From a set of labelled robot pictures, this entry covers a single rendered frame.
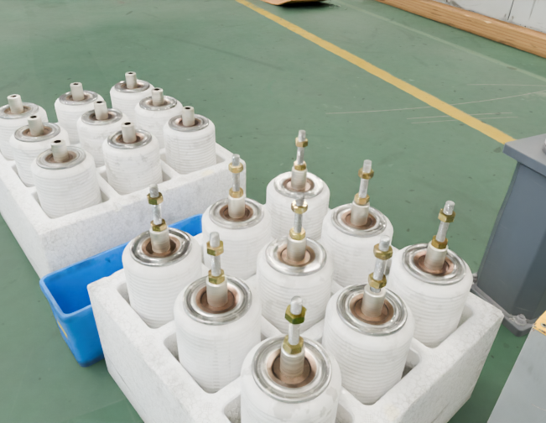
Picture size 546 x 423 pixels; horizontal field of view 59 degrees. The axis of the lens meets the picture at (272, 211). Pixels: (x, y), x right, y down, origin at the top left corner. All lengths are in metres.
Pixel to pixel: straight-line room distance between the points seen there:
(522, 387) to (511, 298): 0.41
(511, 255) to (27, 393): 0.79
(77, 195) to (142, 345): 0.32
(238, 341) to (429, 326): 0.24
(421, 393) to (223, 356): 0.22
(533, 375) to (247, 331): 0.27
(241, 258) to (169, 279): 0.12
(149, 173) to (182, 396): 0.44
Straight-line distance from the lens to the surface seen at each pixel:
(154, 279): 0.59
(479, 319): 0.68
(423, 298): 0.60
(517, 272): 0.91
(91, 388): 0.81
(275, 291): 0.58
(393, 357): 0.54
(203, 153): 0.92
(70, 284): 0.85
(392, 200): 1.21
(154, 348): 0.60
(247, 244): 0.65
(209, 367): 0.55
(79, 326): 0.77
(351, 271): 0.67
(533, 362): 0.52
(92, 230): 0.84
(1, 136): 1.06
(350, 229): 0.65
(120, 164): 0.86
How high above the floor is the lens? 0.63
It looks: 34 degrees down
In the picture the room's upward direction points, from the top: 2 degrees clockwise
